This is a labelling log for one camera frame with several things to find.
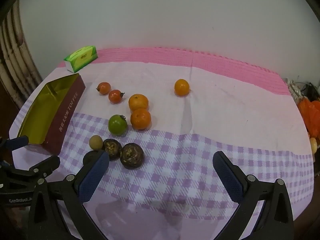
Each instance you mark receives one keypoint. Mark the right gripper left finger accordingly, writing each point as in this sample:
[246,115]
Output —
[45,217]

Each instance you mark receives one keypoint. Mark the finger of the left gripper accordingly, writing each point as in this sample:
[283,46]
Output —
[41,170]
[13,144]

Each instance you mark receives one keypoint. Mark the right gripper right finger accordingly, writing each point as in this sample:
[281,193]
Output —
[275,219]

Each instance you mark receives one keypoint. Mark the dark brown passion fruit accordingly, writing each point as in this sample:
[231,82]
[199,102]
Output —
[113,148]

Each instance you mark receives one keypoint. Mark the green tomato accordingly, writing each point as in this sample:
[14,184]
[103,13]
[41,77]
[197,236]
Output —
[117,125]

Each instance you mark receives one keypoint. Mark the large dark passion fruit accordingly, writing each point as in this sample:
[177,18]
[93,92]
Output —
[132,156]

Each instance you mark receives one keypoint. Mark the red cherry tomato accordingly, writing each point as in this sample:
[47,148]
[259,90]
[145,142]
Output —
[104,88]
[115,96]

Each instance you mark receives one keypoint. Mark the orange mandarin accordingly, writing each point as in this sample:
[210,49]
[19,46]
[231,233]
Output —
[138,101]
[140,119]

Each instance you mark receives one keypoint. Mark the maroon gold toffee tin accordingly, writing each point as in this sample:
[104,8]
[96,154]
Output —
[45,119]

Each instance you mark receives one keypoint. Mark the beige patterned curtain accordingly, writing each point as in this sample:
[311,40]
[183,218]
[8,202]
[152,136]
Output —
[19,75]

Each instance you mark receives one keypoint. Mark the green tissue pack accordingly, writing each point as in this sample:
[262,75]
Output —
[80,58]

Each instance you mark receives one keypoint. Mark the orange plastic bag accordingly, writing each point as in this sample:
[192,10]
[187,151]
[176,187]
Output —
[311,116]

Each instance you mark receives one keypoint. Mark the pink purple checkered tablecloth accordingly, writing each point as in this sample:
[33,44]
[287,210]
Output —
[244,110]

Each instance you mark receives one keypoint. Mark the small round orange kumquat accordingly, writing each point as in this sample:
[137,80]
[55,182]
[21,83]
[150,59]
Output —
[181,87]

